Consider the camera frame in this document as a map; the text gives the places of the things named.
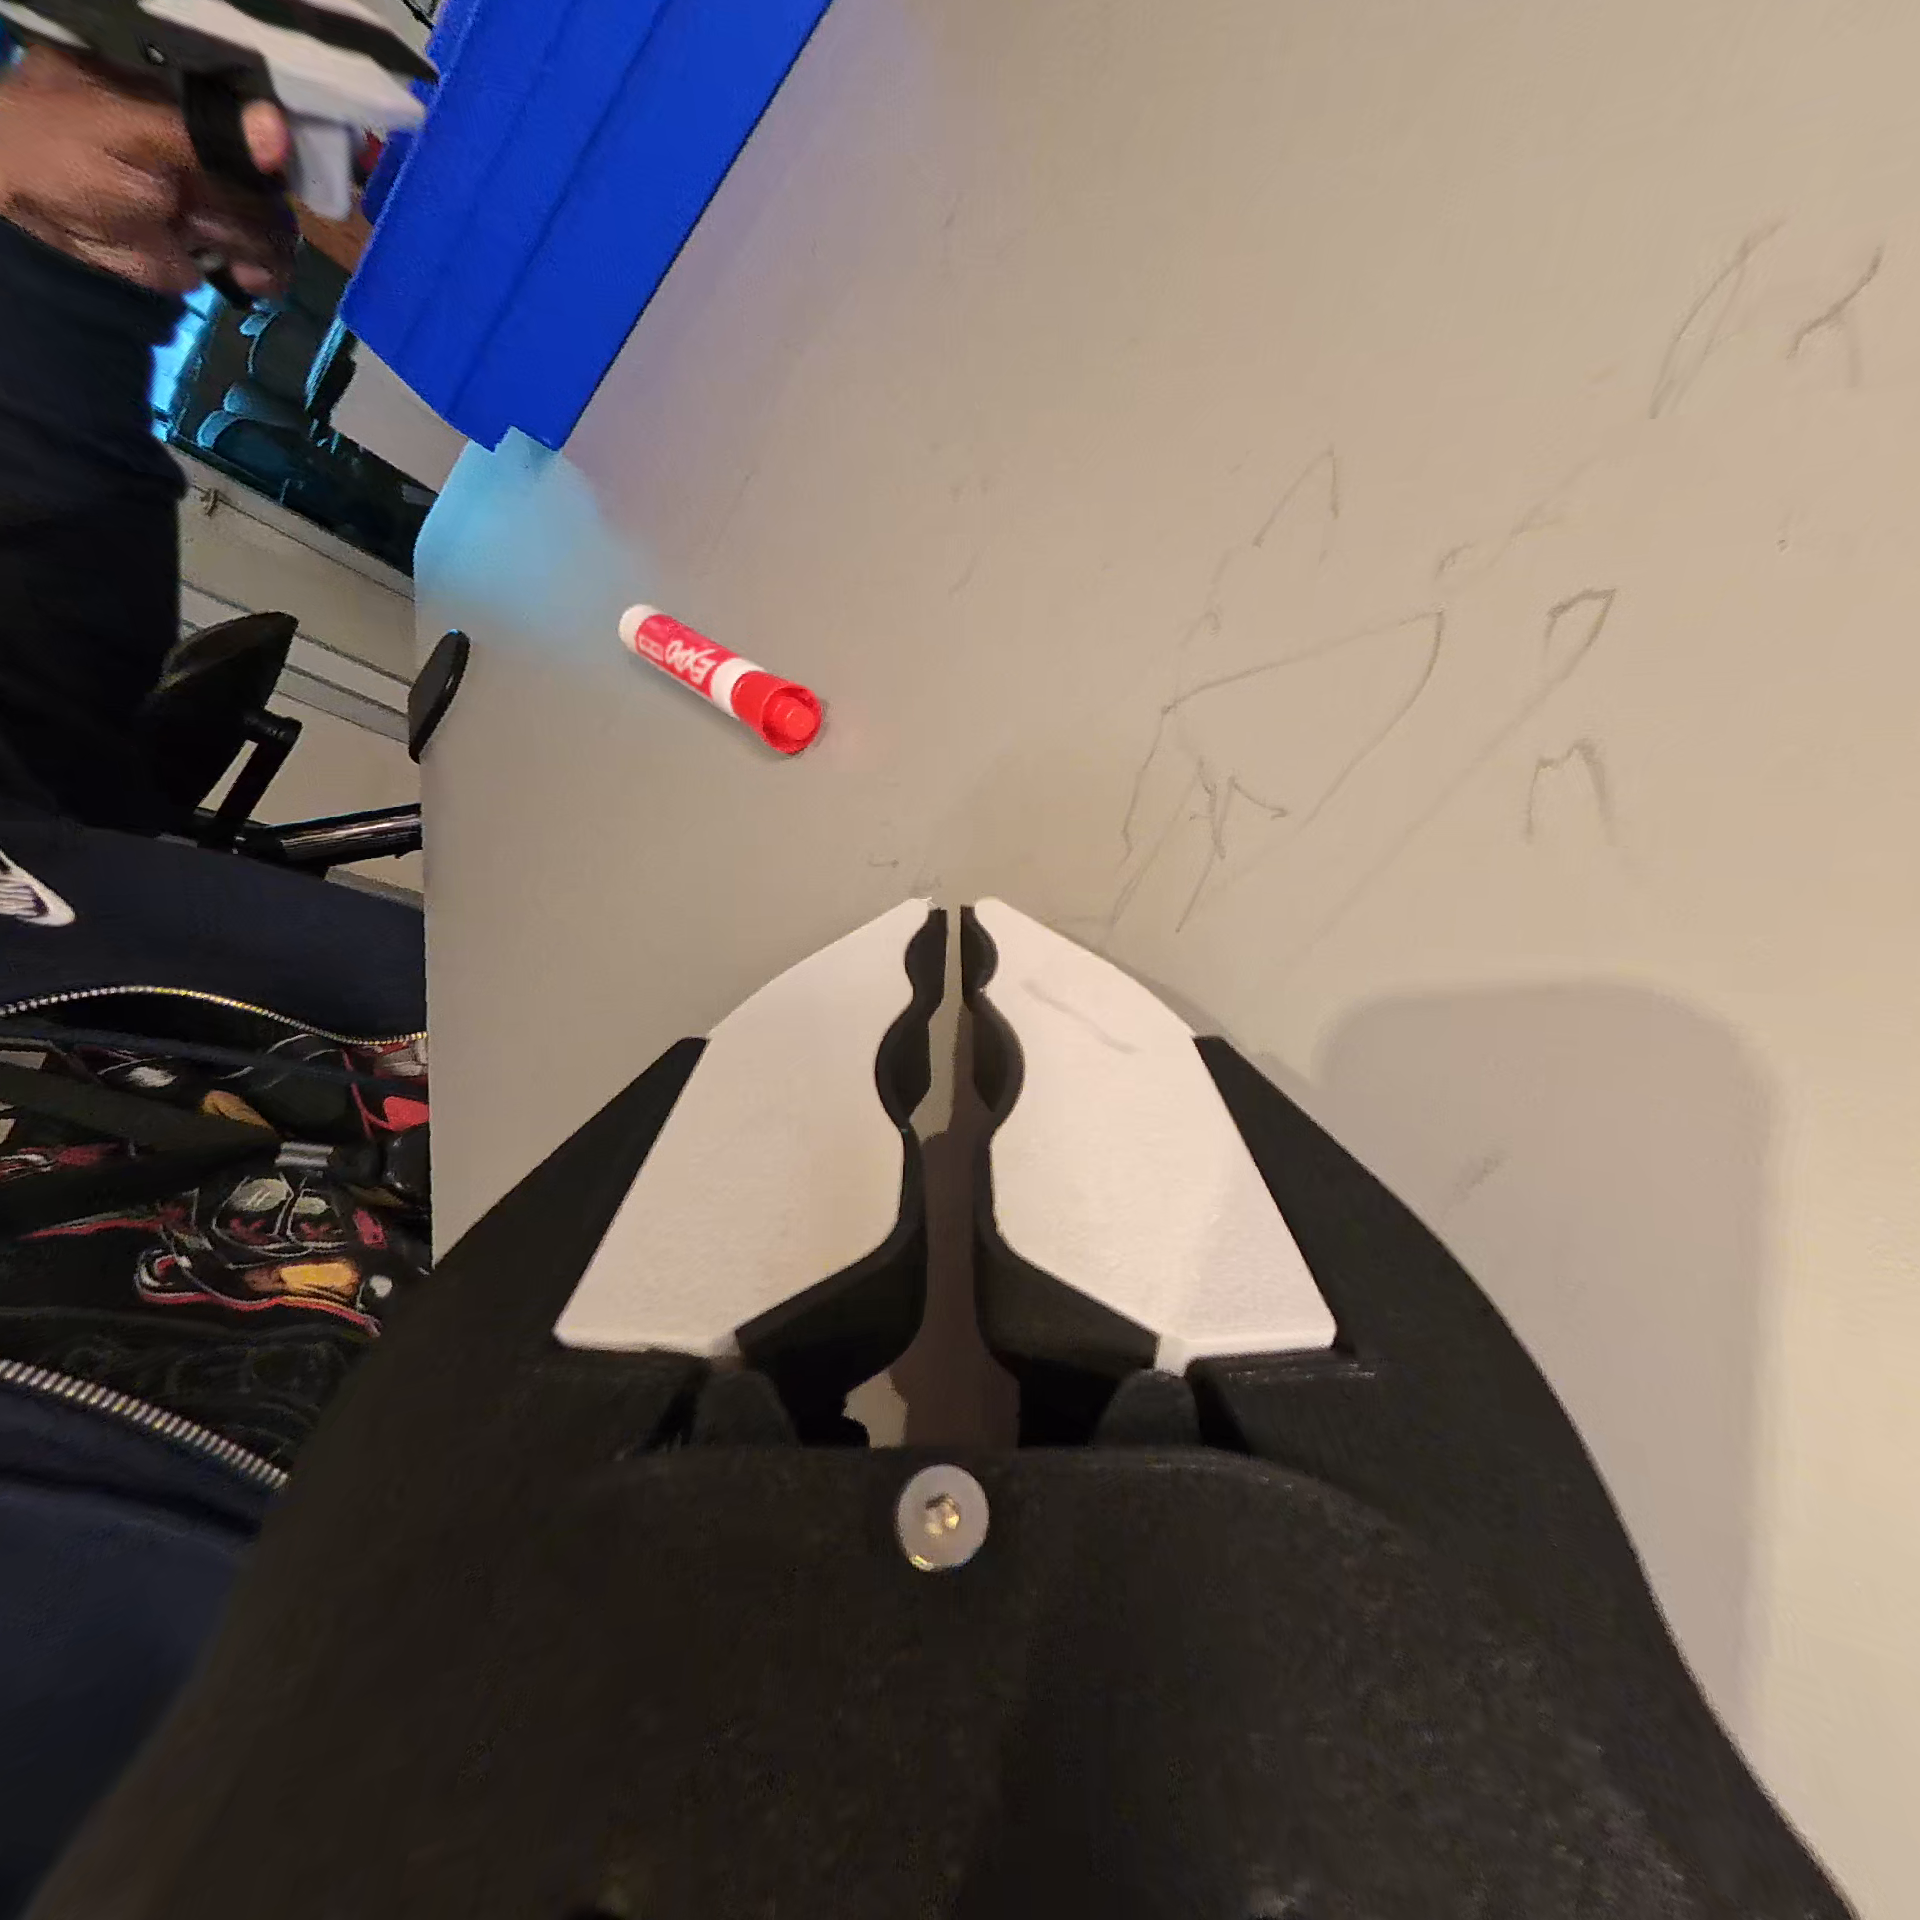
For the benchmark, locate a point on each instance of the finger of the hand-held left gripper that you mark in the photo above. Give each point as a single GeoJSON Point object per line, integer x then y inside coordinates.
{"type": "Point", "coordinates": [333, 60]}

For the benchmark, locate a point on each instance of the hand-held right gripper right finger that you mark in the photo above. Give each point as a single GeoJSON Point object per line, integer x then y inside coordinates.
{"type": "Point", "coordinates": [1171, 1201]}

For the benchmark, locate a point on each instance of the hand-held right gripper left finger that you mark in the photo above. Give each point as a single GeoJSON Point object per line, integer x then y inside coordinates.
{"type": "Point", "coordinates": [750, 1201]}

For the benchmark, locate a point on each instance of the blue plastic bin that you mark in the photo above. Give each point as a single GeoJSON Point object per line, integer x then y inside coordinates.
{"type": "Point", "coordinates": [572, 181]}

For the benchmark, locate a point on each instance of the red dry erase marker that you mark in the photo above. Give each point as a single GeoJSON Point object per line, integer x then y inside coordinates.
{"type": "Point", "coordinates": [720, 680]}

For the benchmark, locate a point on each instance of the person's left hand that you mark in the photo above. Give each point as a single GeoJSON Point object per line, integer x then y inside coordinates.
{"type": "Point", "coordinates": [105, 181]}

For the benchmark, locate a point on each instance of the dark zip jacket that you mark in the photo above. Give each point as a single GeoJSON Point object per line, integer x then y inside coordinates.
{"type": "Point", "coordinates": [92, 901]}

